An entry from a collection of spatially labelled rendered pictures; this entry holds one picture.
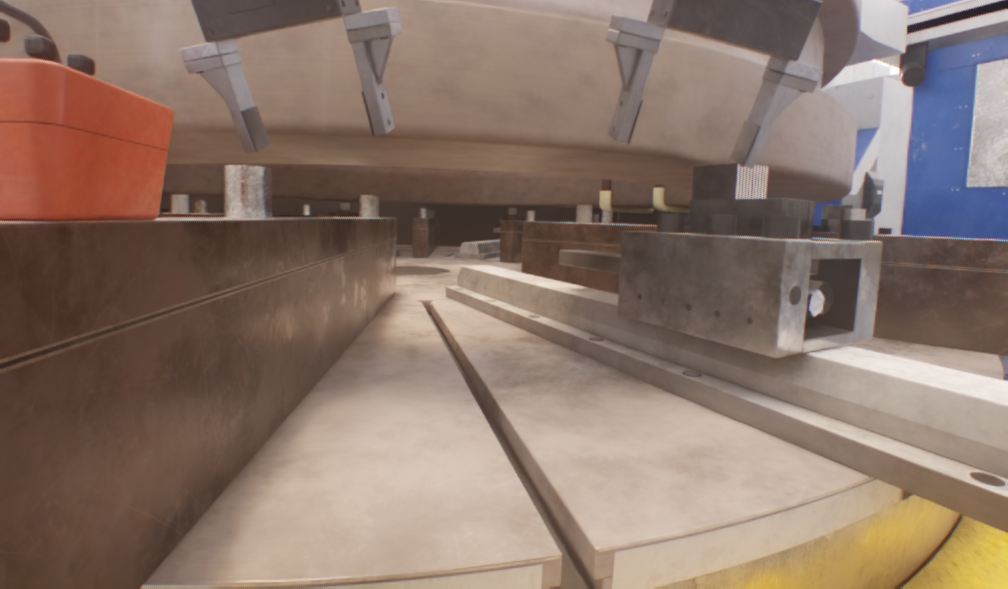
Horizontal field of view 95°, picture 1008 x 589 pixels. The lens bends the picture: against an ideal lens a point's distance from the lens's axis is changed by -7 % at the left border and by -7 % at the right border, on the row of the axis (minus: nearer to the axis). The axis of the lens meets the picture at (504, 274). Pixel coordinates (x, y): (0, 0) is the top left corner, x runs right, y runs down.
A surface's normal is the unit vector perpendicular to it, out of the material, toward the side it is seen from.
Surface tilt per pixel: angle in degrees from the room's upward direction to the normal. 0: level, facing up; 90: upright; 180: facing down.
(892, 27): 90
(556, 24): 90
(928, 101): 90
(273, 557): 0
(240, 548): 0
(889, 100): 90
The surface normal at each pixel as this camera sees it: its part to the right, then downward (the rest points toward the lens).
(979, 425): -0.84, -0.29
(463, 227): 0.43, 0.11
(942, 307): -0.65, 0.07
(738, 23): 0.10, 0.50
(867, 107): -0.90, 0.02
